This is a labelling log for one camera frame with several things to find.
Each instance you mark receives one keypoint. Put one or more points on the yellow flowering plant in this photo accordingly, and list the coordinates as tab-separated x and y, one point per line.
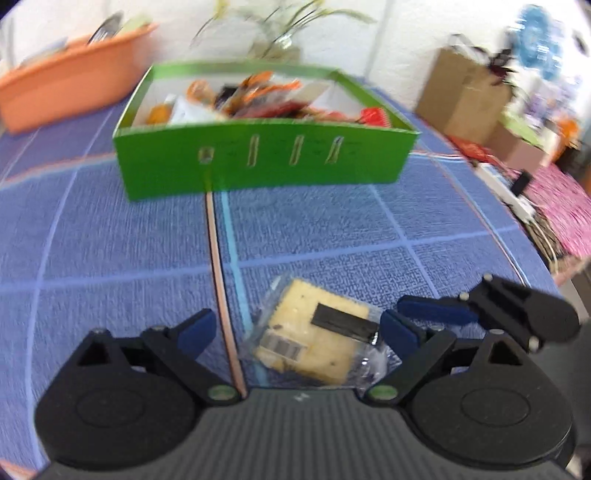
277	18

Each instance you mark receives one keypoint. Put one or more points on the glass vase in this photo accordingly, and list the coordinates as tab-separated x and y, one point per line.
276	50

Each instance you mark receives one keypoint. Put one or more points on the small cardboard box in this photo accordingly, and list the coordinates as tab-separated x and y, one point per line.
521	150

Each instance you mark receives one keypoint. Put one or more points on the white power strip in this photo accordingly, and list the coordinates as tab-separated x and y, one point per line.
501	194

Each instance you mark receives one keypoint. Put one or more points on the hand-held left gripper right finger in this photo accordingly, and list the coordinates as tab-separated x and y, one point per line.
402	334

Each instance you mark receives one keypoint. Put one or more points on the orange brown snack packet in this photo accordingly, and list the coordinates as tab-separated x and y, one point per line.
201	91

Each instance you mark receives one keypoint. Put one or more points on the orange plastic basin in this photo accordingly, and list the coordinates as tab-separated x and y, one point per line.
64	83

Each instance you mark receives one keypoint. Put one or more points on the light green flat box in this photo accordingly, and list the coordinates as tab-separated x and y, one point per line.
531	127

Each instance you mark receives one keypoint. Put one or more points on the green cardboard box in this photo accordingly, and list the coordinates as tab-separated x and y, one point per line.
258	159

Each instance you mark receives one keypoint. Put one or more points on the brown paper bag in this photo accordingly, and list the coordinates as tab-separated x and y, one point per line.
461	97

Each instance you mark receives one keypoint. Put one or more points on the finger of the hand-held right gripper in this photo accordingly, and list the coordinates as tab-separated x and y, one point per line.
434	308
515	339

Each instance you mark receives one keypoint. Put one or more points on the large blue paper fan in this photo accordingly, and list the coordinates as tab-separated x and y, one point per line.
540	39

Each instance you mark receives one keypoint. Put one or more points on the red white striped snack packet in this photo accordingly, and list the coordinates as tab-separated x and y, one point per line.
374	117

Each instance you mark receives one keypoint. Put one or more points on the clear cracker packet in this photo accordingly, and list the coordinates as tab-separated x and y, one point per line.
300	323

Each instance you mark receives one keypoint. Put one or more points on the dishes in basin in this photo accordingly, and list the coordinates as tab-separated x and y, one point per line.
105	26

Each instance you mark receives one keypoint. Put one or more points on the black power adapter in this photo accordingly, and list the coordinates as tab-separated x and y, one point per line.
521	182

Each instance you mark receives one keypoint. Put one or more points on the pink patterned cloth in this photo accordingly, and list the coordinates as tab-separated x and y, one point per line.
563	207

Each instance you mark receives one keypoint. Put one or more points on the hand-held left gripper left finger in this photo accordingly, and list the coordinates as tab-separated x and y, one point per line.
198	330

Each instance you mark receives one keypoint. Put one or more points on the light green plate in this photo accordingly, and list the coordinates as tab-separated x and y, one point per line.
136	22

